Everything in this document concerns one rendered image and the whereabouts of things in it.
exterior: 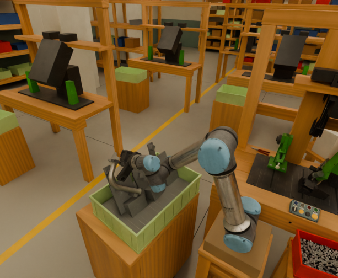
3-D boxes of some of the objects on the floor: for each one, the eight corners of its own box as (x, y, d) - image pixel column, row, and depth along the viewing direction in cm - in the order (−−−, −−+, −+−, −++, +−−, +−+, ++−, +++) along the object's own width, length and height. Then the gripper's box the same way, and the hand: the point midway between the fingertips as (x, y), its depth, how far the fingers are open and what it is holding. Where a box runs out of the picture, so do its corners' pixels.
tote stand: (137, 325, 155) (130, 266, 113) (93, 275, 183) (75, 212, 141) (190, 254, 201) (200, 193, 159) (149, 223, 228) (148, 163, 186)
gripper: (149, 156, 118) (127, 155, 133) (128, 147, 109) (107, 147, 124) (144, 172, 116) (123, 169, 131) (122, 164, 107) (102, 161, 122)
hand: (114, 163), depth 126 cm, fingers open, 8 cm apart
